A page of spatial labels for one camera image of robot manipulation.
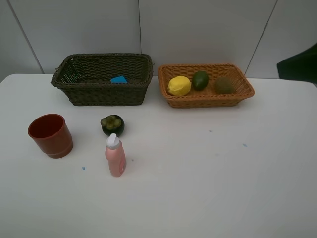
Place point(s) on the yellow lemon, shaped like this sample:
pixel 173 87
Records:
pixel 179 86

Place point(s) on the dark purple mangosteen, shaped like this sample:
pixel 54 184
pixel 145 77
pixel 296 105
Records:
pixel 112 124

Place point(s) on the blue whiteboard eraser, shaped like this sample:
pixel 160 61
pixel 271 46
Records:
pixel 118 80

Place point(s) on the pink bottle white cap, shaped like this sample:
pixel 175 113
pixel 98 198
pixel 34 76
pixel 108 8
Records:
pixel 115 155

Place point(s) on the green lime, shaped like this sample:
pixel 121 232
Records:
pixel 200 80

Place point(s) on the brown kiwi fruit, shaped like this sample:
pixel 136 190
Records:
pixel 223 85

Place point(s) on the red plastic cup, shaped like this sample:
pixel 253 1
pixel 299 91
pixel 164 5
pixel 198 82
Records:
pixel 52 135

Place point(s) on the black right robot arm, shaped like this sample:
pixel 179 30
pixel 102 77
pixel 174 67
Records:
pixel 300 67

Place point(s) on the orange wicker basket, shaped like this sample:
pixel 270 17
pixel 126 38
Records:
pixel 208 97

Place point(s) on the dark brown wicker basket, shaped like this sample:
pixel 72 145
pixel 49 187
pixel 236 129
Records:
pixel 85 78

